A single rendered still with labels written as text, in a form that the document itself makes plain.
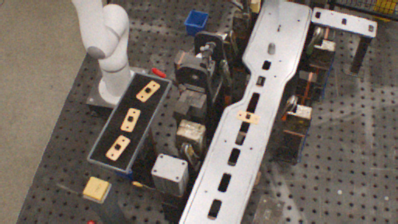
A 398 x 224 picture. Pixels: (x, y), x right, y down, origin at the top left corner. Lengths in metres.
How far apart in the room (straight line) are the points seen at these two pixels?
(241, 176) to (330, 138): 0.62
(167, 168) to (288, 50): 0.75
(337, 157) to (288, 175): 0.24
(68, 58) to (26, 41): 0.43
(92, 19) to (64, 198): 0.75
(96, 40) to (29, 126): 1.52
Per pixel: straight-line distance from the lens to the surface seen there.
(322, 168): 1.89
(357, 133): 2.02
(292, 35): 1.89
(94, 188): 1.34
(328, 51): 1.81
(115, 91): 1.92
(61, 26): 3.57
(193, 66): 1.51
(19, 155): 2.94
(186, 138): 1.48
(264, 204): 1.43
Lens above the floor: 2.34
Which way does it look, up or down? 56 degrees down
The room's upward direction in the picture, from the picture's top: 5 degrees counter-clockwise
